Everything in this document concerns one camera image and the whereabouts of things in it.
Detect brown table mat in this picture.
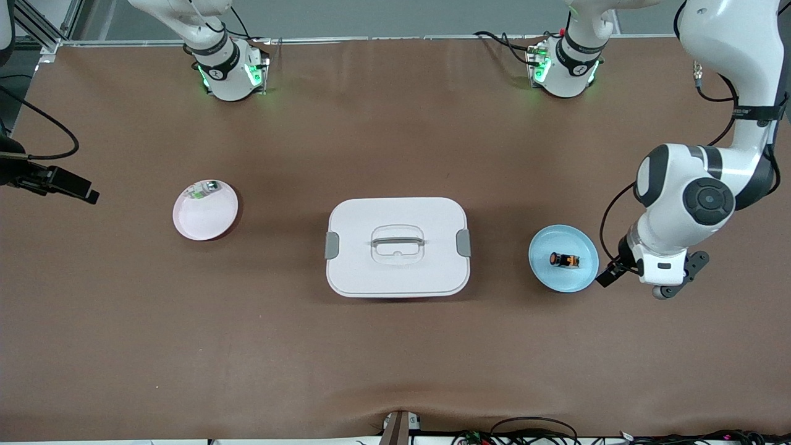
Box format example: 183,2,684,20
0,34,791,443

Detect black cable along table edge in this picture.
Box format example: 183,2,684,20
618,430,791,445

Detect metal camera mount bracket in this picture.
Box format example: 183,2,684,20
380,410,422,445

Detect white lidded storage box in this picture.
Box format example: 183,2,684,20
324,197,472,299

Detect black right arm base cable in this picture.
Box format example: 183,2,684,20
230,6,255,43

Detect aluminium table edge rail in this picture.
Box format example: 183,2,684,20
59,34,745,47

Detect pink round plate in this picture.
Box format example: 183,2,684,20
172,179,240,242

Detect light blue round plate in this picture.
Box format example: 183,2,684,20
528,224,600,294

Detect black left arm base cables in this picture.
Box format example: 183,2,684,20
474,30,548,66

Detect looped black cable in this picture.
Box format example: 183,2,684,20
490,417,578,445

